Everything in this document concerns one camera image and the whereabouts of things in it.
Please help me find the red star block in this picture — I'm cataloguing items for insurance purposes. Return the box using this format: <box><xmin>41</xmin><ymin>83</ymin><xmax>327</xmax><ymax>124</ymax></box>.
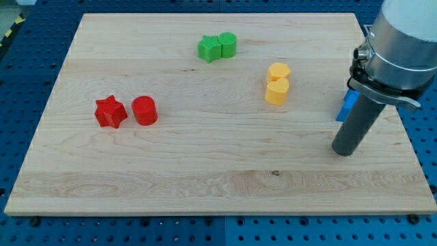
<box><xmin>94</xmin><ymin>95</ymin><xmax>128</xmax><ymax>128</ymax></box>

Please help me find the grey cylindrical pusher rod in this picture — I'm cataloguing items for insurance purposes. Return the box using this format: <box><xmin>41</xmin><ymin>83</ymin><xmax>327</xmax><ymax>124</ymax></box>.
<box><xmin>331</xmin><ymin>95</ymin><xmax>386</xmax><ymax>156</ymax></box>

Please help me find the green star block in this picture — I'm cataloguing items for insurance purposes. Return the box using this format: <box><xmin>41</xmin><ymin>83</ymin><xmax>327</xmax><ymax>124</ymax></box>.
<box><xmin>197</xmin><ymin>36</ymin><xmax>222</xmax><ymax>63</ymax></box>

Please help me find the yellow hexagon block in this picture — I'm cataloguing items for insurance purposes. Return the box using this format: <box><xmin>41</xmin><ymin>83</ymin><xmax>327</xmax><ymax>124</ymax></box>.
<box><xmin>266</xmin><ymin>62</ymin><xmax>292</xmax><ymax>83</ymax></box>

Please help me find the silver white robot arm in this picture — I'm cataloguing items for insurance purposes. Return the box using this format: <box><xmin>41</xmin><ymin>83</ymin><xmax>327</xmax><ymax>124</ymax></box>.
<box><xmin>348</xmin><ymin>0</ymin><xmax>436</xmax><ymax>111</ymax></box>

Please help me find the light wooden board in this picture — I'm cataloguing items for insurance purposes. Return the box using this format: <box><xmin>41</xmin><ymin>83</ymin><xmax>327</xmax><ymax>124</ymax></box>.
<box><xmin>5</xmin><ymin>14</ymin><xmax>436</xmax><ymax>217</ymax></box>

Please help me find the red cylinder block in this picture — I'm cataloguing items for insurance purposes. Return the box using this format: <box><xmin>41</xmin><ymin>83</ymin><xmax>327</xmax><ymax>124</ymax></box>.
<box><xmin>131</xmin><ymin>96</ymin><xmax>158</xmax><ymax>126</ymax></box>

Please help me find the blue block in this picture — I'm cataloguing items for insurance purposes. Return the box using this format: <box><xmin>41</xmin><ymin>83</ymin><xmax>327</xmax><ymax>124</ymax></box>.
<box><xmin>336</xmin><ymin>89</ymin><xmax>360</xmax><ymax>122</ymax></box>

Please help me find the green cylinder block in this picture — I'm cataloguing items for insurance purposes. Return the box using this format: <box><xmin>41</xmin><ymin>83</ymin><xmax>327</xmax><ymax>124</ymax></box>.
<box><xmin>218</xmin><ymin>32</ymin><xmax>237</xmax><ymax>58</ymax></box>

